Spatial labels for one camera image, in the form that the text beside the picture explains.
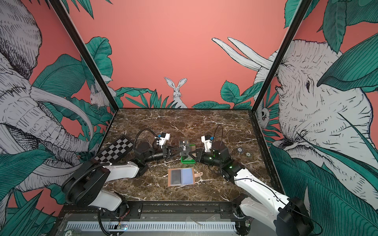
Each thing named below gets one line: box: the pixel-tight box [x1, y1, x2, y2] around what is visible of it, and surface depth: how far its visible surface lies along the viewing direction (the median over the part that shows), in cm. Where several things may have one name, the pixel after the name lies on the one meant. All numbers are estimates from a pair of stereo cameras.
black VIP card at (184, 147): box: [179, 140, 190, 156], surface depth 78 cm
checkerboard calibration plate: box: [93, 135, 134, 163], surface depth 95 cm
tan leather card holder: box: [167, 167, 204, 187], surface depth 87 cm
